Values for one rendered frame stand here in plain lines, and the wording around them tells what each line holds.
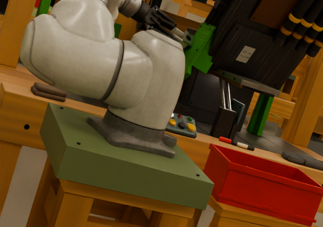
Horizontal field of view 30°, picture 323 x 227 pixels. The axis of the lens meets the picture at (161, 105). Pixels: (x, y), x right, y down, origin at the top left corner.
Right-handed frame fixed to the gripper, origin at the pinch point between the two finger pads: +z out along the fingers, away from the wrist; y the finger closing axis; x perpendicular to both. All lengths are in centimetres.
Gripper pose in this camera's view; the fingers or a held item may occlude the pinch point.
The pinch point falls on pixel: (180, 38)
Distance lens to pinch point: 225.4
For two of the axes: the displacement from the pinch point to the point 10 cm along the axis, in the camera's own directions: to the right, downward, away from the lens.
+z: 7.9, 4.8, 3.8
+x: -5.9, 4.3, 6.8
